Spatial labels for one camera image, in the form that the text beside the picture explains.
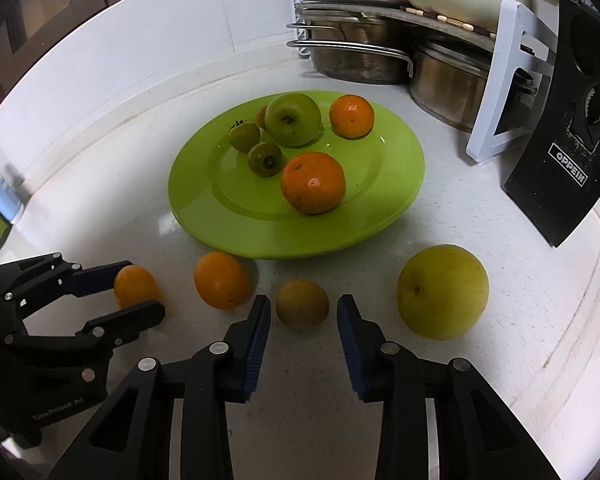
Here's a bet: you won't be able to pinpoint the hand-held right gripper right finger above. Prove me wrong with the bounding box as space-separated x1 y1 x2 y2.
336 294 556 480

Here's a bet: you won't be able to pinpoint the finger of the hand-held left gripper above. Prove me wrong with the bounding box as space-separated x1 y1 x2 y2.
0 254 135 311
2 300 167 356

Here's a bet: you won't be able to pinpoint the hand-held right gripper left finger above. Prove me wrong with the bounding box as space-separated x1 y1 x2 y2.
47 294 272 480

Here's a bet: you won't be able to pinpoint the small orange mandarin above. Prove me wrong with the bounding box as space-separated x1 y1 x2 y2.
113 265 159 309

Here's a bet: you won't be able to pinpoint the yellow-green apple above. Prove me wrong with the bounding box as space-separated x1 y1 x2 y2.
397 244 490 340

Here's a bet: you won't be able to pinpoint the green plate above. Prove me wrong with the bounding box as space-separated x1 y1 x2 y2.
167 90 426 261

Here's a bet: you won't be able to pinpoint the small green jujube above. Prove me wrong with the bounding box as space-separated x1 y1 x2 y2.
247 141 284 178
228 121 262 153

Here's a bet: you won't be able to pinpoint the green apple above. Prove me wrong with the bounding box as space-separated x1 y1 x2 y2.
264 92 322 148

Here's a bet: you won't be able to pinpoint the white pump bottle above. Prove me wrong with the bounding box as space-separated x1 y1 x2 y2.
0 175 26 224

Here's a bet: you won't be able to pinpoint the black knife block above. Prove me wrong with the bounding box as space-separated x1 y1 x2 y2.
502 0 600 248

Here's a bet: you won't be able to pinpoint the brown framed glass window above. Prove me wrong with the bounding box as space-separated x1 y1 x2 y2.
0 0 181 126

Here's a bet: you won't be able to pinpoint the steel stock pot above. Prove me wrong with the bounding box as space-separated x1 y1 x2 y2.
410 37 539 134

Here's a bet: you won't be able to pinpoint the white and grey pot rack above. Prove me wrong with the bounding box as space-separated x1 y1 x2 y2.
286 0 553 166

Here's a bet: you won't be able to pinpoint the black kitchen scissors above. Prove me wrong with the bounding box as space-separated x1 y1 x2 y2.
567 10 600 147

